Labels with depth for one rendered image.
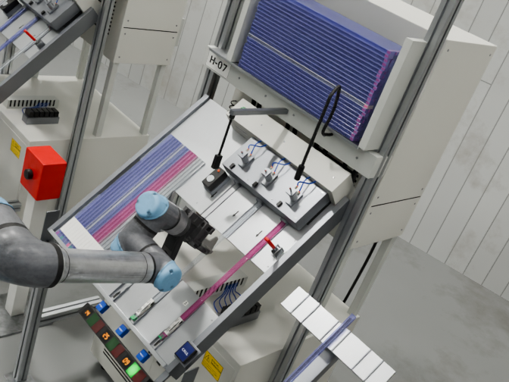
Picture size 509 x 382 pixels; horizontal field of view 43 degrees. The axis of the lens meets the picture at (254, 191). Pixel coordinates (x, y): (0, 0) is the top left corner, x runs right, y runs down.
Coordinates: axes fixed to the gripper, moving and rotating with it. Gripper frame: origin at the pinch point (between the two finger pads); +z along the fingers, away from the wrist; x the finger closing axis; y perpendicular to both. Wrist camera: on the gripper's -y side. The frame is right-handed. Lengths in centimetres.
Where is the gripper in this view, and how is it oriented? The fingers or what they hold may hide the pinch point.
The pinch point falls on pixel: (206, 250)
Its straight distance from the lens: 196.2
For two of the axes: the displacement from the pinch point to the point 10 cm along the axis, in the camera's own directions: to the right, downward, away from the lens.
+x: -6.5, -5.2, 5.5
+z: 4.1, 3.7, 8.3
